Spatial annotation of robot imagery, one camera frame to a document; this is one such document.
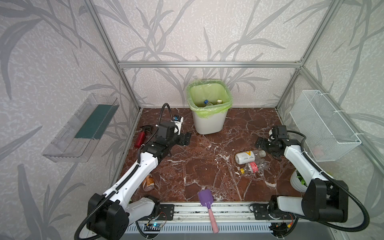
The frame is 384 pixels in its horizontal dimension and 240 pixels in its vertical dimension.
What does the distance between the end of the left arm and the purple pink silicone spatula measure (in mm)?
314

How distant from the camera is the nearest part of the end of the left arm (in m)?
0.55

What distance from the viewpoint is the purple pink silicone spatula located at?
71 centimetres
